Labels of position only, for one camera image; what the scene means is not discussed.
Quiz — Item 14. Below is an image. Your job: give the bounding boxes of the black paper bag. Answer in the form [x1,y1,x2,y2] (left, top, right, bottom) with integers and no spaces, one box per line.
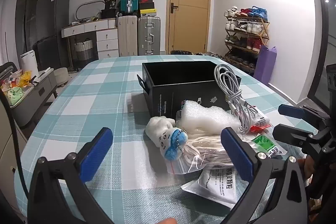
[101,0,117,19]

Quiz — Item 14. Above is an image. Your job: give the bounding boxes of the wooden shoe rack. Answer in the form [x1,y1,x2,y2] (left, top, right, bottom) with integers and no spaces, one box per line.
[224,15,270,74]

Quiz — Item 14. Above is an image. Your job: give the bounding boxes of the tan wooden door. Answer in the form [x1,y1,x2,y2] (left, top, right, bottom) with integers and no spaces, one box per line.
[168,0,212,55]

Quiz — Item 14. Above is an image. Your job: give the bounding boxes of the round beige stool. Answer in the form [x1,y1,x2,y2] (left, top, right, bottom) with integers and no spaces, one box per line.
[49,68,69,87]

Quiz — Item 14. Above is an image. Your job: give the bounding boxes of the black cardboard box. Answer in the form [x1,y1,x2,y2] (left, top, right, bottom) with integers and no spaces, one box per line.
[137,61,242,119]

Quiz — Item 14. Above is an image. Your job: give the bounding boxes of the grey side cabinet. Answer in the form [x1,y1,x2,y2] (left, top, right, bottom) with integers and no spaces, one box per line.
[0,68,58,128]

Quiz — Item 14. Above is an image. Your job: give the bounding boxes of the clear bag of white rope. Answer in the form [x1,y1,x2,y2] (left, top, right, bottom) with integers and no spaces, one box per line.
[165,119,261,174]

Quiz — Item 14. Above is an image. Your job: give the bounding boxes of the green and white packet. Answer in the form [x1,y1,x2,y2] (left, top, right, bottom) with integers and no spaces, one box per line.
[249,134,287,160]

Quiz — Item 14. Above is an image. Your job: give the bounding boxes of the white and blue plush toy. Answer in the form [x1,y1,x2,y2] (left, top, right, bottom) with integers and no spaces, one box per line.
[146,117,189,161]

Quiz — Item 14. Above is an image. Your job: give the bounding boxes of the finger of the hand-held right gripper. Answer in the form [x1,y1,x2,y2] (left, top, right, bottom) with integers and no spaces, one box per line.
[272,123,319,148]
[278,104,327,122]

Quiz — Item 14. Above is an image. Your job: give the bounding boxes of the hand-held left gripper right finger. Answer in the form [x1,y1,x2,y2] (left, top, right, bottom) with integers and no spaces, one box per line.
[220,127,309,224]

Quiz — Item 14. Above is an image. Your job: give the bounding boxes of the oval silver frame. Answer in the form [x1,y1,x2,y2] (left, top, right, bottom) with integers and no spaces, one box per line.
[75,0,105,20]

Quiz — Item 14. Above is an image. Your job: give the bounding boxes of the yellow flowers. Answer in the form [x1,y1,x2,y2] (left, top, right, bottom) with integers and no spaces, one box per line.
[19,70,34,87]

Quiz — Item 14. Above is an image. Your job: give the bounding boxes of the white printed sachet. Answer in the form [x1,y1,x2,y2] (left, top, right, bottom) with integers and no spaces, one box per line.
[181,168,252,210]

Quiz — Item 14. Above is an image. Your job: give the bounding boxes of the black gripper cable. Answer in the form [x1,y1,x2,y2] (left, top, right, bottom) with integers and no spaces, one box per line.
[0,91,29,198]

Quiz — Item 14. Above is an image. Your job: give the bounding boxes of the teal checkered tablecloth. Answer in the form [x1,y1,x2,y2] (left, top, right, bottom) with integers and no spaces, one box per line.
[14,55,326,224]

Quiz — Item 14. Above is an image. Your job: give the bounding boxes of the purple bag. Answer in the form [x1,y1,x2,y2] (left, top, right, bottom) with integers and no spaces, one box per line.
[253,46,277,86]

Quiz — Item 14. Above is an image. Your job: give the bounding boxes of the tall dark cabinet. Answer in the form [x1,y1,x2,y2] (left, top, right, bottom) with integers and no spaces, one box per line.
[14,0,40,56]

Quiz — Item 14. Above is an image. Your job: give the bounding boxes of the silver suitcase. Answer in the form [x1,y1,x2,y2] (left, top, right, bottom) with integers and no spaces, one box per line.
[137,16,161,56]

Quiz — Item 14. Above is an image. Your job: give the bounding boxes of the pile of floor shoes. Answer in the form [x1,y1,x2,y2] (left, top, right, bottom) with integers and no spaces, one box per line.
[171,50,229,60]

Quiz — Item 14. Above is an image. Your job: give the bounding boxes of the red and white packet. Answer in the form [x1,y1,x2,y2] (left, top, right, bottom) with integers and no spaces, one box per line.
[247,106,272,132]

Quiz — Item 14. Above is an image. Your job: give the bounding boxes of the woven laundry basket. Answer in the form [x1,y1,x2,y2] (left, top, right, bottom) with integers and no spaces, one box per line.
[74,40,94,62]

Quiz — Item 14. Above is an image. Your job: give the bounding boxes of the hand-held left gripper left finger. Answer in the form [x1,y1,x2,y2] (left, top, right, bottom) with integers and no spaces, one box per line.
[28,127,114,224]

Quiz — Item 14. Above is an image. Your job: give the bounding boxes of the white desk with drawers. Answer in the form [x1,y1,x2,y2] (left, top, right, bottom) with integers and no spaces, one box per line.
[62,18,119,60]

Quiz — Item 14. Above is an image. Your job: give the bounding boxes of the beige suitcase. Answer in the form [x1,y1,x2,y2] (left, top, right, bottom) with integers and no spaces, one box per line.
[117,15,139,57]

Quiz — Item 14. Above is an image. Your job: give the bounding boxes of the white cable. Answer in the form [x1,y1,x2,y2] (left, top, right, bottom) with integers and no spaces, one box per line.
[214,64,260,134]

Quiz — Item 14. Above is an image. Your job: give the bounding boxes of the dark glass door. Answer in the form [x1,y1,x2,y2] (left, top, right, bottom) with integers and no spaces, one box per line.
[307,0,336,109]

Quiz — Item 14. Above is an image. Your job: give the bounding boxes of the rows of shoes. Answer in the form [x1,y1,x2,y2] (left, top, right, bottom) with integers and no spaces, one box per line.
[224,6,269,69]

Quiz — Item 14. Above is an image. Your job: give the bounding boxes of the black chair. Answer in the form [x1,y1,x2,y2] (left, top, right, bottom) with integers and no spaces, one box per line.
[0,62,22,83]

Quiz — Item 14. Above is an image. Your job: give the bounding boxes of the grey refrigerator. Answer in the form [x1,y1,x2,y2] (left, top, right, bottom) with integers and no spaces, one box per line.
[35,0,70,69]

